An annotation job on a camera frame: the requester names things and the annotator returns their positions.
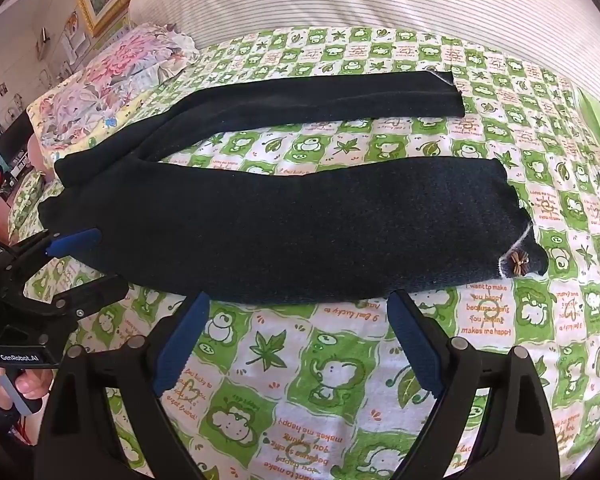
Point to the green printed pillow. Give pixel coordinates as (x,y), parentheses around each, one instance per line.
(27,195)

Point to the green printed bed sheet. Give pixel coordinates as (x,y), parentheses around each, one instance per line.
(330,370)

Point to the pink pillow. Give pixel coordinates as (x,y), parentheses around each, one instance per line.
(40,157)

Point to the person's left hand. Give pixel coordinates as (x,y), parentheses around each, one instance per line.
(32,385)

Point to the black pants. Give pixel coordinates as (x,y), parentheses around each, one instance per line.
(305,220)

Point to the floral pillow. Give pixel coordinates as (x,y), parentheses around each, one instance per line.
(115,75)

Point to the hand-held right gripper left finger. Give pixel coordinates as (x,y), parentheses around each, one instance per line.
(182,345)

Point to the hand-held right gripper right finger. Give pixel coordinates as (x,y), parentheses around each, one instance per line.
(417,345)

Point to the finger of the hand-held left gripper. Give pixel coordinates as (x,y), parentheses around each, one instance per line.
(95,295)
(75,240)

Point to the black monitor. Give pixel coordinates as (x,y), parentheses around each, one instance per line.
(12,135)

